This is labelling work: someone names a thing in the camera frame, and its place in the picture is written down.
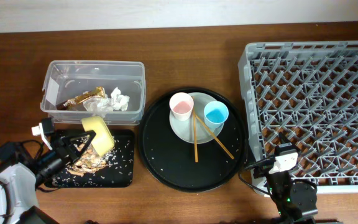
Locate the left wooden chopstick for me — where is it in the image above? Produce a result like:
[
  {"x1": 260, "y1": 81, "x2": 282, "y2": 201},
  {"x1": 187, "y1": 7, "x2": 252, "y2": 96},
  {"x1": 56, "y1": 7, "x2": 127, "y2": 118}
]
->
[{"x1": 192, "y1": 108, "x2": 198, "y2": 163}]

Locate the black rectangular tray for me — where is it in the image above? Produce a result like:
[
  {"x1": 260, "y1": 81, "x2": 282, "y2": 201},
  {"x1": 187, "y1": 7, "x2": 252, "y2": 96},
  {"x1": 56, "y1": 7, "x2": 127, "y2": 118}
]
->
[{"x1": 45, "y1": 129, "x2": 135, "y2": 188}]

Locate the clear plastic waste bin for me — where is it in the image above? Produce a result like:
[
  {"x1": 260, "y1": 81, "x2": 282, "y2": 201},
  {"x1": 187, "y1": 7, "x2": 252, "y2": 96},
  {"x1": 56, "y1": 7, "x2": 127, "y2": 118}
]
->
[{"x1": 40, "y1": 60, "x2": 146, "y2": 125}]

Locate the right wooden chopstick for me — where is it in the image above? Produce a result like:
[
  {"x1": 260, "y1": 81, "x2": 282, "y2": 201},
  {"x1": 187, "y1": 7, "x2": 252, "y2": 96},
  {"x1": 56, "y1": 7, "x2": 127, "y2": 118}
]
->
[{"x1": 195, "y1": 114, "x2": 234, "y2": 160}]

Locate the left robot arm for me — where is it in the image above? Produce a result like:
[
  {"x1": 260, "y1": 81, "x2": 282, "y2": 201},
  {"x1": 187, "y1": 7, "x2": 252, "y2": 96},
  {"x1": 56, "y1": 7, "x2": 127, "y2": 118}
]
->
[{"x1": 0, "y1": 126, "x2": 96, "y2": 223}]

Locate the blue cup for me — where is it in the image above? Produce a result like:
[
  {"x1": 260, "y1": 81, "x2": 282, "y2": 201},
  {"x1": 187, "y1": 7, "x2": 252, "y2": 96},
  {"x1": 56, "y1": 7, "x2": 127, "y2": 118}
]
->
[{"x1": 204, "y1": 101, "x2": 229, "y2": 129}]

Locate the round black serving tray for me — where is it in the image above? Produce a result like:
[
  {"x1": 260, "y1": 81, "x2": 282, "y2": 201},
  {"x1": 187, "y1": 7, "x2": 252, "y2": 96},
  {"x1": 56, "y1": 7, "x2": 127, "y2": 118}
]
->
[{"x1": 138, "y1": 88, "x2": 248, "y2": 192}]

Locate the gold snack wrapper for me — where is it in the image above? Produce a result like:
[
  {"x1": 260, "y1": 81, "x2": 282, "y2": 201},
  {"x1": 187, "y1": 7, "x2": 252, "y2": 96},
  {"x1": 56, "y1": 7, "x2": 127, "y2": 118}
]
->
[{"x1": 56, "y1": 86, "x2": 106, "y2": 110}]

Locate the wooden chopstick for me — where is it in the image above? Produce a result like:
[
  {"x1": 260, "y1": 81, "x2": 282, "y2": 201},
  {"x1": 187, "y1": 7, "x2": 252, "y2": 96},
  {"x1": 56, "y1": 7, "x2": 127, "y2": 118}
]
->
[
  {"x1": 192, "y1": 108, "x2": 198, "y2": 163},
  {"x1": 195, "y1": 114, "x2": 234, "y2": 160}
]

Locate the grey plate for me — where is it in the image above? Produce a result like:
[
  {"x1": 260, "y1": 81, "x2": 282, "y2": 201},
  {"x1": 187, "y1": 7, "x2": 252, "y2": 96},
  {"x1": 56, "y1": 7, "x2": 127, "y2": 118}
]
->
[{"x1": 169, "y1": 92, "x2": 224, "y2": 144}]

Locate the grey dishwasher rack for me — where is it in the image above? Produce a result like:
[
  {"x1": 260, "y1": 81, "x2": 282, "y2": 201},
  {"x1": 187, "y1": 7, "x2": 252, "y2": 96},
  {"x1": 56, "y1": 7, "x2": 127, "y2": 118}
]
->
[{"x1": 238, "y1": 40, "x2": 358, "y2": 194}]

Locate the large white napkin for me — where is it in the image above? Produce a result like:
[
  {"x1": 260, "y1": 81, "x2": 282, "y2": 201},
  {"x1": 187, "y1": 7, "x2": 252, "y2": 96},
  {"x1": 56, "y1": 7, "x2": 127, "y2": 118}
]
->
[{"x1": 83, "y1": 96, "x2": 114, "y2": 118}]

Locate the small white napkin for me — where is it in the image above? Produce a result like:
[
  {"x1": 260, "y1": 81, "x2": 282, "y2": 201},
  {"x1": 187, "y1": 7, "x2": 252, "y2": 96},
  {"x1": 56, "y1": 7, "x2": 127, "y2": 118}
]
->
[{"x1": 111, "y1": 87, "x2": 130, "y2": 111}]

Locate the yellow bowl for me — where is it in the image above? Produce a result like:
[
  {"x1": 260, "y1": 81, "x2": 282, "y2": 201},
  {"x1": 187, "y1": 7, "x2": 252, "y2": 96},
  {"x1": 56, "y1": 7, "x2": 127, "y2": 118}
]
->
[{"x1": 81, "y1": 116, "x2": 114, "y2": 157}]

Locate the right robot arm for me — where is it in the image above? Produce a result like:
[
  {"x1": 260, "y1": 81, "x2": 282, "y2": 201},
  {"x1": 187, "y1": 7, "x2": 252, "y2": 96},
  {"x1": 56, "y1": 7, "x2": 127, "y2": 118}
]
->
[{"x1": 264, "y1": 133, "x2": 318, "y2": 223}]

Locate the pink cup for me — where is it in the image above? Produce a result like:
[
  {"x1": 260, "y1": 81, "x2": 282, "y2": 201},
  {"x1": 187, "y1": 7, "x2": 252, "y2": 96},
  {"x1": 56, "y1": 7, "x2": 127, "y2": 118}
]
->
[{"x1": 169, "y1": 92, "x2": 194, "y2": 121}]

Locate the food scraps and rice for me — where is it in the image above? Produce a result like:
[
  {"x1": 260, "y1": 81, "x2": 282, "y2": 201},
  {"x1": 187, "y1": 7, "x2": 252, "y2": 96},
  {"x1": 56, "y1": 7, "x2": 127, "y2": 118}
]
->
[{"x1": 65, "y1": 146, "x2": 106, "y2": 174}]

